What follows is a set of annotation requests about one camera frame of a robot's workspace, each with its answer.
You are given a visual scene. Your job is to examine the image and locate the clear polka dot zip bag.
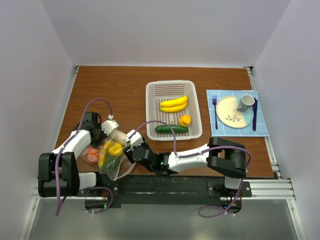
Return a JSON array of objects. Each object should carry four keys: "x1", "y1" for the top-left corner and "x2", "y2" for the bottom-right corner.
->
[{"x1": 80, "y1": 130, "x2": 135, "y2": 181}]

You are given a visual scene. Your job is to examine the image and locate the green fake cucumber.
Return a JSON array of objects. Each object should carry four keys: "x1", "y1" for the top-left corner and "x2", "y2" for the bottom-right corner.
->
[{"x1": 154, "y1": 124, "x2": 189, "y2": 134}]

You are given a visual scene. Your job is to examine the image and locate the small orange fake fruit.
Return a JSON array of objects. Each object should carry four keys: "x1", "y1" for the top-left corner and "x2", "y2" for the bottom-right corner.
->
[{"x1": 179, "y1": 114, "x2": 192, "y2": 127}]

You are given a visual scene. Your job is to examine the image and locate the yellow fake bananas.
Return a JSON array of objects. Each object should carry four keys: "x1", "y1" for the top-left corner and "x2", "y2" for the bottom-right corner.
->
[{"x1": 160, "y1": 96, "x2": 188, "y2": 113}]

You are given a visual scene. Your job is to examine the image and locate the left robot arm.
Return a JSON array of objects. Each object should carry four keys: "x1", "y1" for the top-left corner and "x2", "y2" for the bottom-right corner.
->
[{"x1": 38, "y1": 112, "x2": 107, "y2": 198}]

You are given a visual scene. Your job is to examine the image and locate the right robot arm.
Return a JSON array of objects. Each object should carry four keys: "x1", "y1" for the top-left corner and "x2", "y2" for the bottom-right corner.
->
[{"x1": 122, "y1": 137, "x2": 250, "y2": 197}]

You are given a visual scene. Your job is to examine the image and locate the orange fake tomato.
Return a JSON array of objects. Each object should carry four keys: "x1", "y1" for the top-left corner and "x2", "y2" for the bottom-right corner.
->
[{"x1": 85, "y1": 147, "x2": 100, "y2": 164}]

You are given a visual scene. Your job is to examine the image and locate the yellow fake pepper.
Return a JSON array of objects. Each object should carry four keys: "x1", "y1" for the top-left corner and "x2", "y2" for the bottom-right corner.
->
[{"x1": 103, "y1": 140, "x2": 124, "y2": 157}]

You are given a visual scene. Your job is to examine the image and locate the green fake avocado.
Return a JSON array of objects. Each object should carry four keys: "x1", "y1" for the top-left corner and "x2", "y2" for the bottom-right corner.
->
[{"x1": 102, "y1": 157, "x2": 121, "y2": 175}]

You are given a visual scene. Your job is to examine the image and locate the white plastic basket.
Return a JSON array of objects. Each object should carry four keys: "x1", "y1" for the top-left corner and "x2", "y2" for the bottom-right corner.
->
[{"x1": 145, "y1": 80, "x2": 203, "y2": 141}]

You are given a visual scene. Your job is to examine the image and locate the purple plastic fork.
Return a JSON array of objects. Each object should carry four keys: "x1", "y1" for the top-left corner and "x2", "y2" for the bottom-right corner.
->
[{"x1": 212, "y1": 95, "x2": 218, "y2": 130}]

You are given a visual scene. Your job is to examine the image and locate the cream and blue plate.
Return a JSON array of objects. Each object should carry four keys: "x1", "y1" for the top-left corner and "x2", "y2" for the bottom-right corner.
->
[{"x1": 216, "y1": 96, "x2": 254, "y2": 129}]

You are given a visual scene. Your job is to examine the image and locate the grey mug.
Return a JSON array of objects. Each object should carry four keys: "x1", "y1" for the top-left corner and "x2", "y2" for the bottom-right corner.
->
[{"x1": 237, "y1": 94, "x2": 256, "y2": 112}]

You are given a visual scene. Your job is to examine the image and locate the blue checkered placemat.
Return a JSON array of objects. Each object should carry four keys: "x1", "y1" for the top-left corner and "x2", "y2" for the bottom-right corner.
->
[{"x1": 206, "y1": 89, "x2": 270, "y2": 138}]

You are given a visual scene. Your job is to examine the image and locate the purple plastic knife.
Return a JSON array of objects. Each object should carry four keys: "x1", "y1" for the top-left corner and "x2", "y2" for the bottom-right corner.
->
[{"x1": 252, "y1": 98, "x2": 258, "y2": 132}]

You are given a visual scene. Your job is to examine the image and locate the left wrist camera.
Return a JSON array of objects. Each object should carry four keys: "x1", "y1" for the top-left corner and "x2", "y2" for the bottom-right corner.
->
[{"x1": 101, "y1": 114, "x2": 120, "y2": 136}]

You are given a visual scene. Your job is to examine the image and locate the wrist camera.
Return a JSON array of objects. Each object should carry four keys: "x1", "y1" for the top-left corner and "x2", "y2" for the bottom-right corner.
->
[
  {"x1": 124, "y1": 129, "x2": 144, "y2": 151},
  {"x1": 101, "y1": 114, "x2": 120, "y2": 136}
]

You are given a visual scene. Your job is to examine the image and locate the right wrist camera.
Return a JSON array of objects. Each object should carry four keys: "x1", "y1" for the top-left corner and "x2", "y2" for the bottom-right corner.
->
[{"x1": 124, "y1": 129, "x2": 144, "y2": 151}]

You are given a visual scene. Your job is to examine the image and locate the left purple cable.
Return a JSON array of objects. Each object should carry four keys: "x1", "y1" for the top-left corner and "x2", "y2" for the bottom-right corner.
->
[{"x1": 54, "y1": 97, "x2": 116, "y2": 217}]

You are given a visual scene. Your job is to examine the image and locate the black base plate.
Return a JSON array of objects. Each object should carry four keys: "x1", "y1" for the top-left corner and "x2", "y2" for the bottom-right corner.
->
[{"x1": 77, "y1": 175, "x2": 252, "y2": 209}]

